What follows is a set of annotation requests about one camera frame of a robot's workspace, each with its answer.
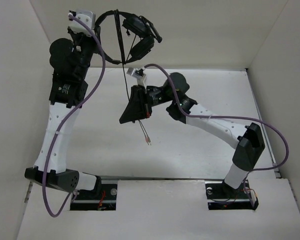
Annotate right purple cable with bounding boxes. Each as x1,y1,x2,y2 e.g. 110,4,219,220
143,63,290,172

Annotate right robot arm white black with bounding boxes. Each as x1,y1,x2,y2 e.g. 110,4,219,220
119,68,265,197

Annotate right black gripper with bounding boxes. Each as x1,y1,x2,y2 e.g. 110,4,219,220
119,85,175,124

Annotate front aluminium rail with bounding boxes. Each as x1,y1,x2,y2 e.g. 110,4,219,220
100,175,223,182

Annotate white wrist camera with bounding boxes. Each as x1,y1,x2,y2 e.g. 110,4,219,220
126,67,147,88
68,9,96,34

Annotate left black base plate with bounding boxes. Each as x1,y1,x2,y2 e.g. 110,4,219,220
70,179,118,211

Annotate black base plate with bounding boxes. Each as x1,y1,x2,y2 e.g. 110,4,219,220
70,179,118,211
205,181,259,211

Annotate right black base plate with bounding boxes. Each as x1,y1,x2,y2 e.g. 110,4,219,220
205,181,259,211

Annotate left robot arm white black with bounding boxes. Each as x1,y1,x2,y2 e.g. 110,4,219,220
24,30,102,199

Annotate thin black headphone cord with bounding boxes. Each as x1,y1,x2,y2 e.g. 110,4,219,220
112,9,153,146

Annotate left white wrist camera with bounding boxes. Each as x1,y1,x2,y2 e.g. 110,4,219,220
68,9,96,34

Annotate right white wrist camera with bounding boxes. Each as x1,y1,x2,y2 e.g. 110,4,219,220
126,67,147,88

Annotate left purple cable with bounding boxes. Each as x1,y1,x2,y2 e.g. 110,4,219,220
43,13,106,218

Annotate purple cable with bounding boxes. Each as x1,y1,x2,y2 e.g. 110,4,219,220
43,13,106,218
143,63,290,172

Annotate black headphones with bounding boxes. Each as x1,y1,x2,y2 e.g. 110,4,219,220
94,9,163,65

